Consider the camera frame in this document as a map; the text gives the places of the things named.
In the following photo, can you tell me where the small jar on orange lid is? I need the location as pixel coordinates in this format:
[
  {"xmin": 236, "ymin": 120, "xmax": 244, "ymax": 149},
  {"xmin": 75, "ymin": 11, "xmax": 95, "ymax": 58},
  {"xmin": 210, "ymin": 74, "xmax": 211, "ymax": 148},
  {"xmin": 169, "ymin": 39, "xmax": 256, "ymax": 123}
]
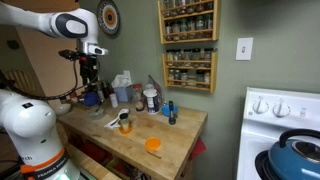
[{"xmin": 119, "ymin": 113, "xmax": 132, "ymax": 134}]

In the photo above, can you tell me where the glass jar red lid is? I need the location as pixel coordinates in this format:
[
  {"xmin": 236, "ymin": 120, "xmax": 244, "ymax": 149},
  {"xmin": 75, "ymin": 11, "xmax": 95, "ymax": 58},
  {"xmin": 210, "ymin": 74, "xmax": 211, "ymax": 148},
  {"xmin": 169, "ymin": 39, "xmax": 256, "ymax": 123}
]
[{"xmin": 133, "ymin": 83, "xmax": 144, "ymax": 111}]

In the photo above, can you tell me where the decorative wall plate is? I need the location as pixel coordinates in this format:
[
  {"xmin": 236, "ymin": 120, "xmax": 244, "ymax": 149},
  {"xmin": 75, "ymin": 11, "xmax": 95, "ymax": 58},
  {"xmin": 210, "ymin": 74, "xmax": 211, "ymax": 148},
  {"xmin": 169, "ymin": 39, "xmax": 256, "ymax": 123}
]
[{"xmin": 97, "ymin": 0, "xmax": 120, "ymax": 36}]

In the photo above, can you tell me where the white ceramic bowl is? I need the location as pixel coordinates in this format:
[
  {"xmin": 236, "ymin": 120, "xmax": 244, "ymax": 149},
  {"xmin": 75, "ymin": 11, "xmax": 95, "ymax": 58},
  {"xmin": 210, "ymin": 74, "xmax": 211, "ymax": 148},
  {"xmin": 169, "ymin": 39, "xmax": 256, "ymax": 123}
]
[{"xmin": 54, "ymin": 103, "xmax": 71, "ymax": 116}]

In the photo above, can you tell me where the orange plastic lid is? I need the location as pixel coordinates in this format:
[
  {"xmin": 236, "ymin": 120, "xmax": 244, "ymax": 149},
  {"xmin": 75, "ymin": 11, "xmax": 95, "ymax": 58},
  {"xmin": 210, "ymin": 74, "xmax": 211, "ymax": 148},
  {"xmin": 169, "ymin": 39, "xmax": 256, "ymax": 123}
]
[{"xmin": 145, "ymin": 137, "xmax": 161, "ymax": 151}]

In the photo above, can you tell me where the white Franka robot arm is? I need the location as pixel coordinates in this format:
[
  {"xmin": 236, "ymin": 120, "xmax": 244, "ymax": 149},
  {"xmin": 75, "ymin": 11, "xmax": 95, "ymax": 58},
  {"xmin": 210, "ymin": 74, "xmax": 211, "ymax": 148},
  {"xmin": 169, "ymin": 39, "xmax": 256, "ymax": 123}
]
[{"xmin": 0, "ymin": 2, "xmax": 108, "ymax": 180}]

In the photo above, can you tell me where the plastic zip bag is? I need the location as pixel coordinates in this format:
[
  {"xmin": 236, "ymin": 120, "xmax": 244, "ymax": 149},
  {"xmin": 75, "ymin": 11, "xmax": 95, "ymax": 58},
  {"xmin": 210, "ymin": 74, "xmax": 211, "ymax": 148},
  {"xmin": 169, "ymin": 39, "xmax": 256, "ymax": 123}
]
[{"xmin": 148, "ymin": 74, "xmax": 163, "ymax": 105}]

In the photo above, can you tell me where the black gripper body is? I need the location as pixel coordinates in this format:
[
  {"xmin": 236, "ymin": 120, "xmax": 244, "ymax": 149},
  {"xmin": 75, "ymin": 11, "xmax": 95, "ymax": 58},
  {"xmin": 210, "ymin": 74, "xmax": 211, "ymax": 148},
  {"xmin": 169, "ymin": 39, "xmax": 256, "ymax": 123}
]
[{"xmin": 79, "ymin": 56, "xmax": 98, "ymax": 84}]

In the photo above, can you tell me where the upper wooden spice rack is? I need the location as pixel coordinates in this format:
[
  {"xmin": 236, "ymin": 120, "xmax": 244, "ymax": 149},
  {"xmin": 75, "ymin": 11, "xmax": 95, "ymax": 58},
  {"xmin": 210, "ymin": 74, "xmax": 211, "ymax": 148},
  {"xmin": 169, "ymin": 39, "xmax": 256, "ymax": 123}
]
[{"xmin": 158, "ymin": 0, "xmax": 220, "ymax": 44}]

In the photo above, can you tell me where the blue tissue box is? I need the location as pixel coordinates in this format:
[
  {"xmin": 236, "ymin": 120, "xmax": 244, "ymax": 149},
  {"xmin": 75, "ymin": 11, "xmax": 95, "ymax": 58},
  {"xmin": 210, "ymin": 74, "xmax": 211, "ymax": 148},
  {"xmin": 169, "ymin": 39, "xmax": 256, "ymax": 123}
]
[{"xmin": 114, "ymin": 86, "xmax": 133, "ymax": 102}]

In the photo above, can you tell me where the white spoon rest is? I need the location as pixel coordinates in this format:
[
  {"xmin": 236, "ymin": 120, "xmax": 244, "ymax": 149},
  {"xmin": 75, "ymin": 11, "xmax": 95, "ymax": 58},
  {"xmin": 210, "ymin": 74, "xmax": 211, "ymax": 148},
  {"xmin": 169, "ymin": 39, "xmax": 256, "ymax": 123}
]
[{"xmin": 104, "ymin": 108, "xmax": 130, "ymax": 129}]

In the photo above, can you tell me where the white pill bottle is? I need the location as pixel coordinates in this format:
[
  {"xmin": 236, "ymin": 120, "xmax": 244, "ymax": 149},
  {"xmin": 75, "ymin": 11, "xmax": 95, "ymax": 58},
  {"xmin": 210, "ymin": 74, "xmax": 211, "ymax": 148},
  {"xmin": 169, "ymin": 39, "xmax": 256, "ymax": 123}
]
[{"xmin": 109, "ymin": 93, "xmax": 118, "ymax": 108}]

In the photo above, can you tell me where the blue bowl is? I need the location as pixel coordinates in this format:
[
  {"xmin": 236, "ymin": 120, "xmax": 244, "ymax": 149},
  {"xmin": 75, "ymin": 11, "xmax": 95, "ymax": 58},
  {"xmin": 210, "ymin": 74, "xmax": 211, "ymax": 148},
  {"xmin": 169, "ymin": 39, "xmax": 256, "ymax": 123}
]
[{"xmin": 83, "ymin": 92, "xmax": 100, "ymax": 107}]

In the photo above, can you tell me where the white light switch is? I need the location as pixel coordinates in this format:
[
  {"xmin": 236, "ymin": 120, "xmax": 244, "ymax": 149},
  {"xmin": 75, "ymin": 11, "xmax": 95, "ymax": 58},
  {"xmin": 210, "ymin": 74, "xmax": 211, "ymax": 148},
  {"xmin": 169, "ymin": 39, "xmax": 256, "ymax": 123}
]
[{"xmin": 236, "ymin": 37, "xmax": 254, "ymax": 61}]

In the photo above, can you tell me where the white stove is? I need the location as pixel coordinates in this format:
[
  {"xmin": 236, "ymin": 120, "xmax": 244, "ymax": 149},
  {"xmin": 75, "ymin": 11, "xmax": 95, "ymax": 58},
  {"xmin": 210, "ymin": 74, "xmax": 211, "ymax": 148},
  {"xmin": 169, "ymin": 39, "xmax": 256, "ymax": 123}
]
[{"xmin": 236, "ymin": 87, "xmax": 320, "ymax": 180}]

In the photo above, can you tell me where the blue kettle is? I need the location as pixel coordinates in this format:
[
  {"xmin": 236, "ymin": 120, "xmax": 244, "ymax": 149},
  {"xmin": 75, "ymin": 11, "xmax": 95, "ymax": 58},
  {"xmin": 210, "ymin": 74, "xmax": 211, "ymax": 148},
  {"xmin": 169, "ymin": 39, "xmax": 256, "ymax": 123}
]
[{"xmin": 255, "ymin": 129, "xmax": 320, "ymax": 180}]

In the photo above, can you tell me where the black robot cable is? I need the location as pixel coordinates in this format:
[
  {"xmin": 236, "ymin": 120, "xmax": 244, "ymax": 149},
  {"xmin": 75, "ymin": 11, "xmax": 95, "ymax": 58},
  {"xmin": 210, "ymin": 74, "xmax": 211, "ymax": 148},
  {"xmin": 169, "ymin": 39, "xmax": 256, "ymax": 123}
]
[{"xmin": 0, "ymin": 56, "xmax": 101, "ymax": 102}]

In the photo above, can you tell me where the glass bowl with utensils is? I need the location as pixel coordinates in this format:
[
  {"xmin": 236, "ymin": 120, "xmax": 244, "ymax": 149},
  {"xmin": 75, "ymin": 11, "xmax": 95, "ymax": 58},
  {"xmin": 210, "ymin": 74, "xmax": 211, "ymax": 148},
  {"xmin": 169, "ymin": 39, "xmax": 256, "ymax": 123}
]
[{"xmin": 87, "ymin": 105, "xmax": 104, "ymax": 120}]

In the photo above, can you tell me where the lower wooden spice rack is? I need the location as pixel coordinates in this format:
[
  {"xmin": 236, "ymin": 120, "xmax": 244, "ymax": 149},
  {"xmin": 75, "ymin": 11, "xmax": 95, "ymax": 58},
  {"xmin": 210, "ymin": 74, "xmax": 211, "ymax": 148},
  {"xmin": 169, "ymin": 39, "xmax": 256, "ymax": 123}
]
[{"xmin": 162, "ymin": 49, "xmax": 218, "ymax": 93}]

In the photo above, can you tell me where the wooden spice rack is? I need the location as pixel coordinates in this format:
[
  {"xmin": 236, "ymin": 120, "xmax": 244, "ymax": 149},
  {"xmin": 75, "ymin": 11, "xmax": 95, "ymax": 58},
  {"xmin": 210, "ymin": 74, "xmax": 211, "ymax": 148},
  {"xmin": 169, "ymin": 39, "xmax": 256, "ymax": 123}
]
[
  {"xmin": 158, "ymin": 0, "xmax": 220, "ymax": 44},
  {"xmin": 162, "ymin": 49, "xmax": 218, "ymax": 93}
]

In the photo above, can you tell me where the red cloth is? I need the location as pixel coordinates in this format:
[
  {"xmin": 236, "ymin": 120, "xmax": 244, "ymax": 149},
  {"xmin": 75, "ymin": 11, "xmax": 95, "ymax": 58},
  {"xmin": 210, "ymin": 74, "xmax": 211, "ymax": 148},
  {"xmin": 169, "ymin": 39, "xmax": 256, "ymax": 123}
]
[{"xmin": 189, "ymin": 137, "xmax": 206, "ymax": 160}]

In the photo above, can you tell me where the white canister with label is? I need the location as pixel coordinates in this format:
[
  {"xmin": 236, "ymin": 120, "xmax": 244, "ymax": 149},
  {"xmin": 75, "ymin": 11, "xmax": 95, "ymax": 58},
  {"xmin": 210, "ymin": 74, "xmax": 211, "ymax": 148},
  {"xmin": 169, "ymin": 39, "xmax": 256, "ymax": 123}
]
[{"xmin": 144, "ymin": 89, "xmax": 159, "ymax": 114}]

